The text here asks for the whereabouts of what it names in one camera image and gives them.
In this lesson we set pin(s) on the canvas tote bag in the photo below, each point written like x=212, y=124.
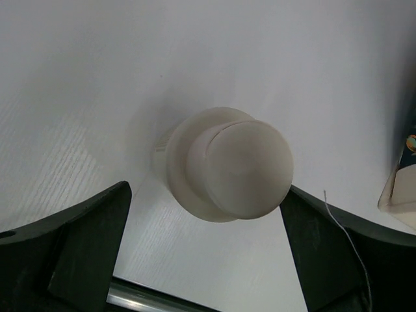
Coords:
x=398, y=195

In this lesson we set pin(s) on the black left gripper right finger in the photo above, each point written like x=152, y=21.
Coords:
x=330, y=274

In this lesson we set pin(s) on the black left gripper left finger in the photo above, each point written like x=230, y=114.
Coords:
x=65, y=261

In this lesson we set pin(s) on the white thread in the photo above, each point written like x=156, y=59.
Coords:
x=339, y=225

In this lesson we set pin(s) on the cream capped white bottle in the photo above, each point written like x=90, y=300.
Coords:
x=223, y=165

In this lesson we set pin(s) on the aluminium frame rail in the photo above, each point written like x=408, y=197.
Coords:
x=127, y=296

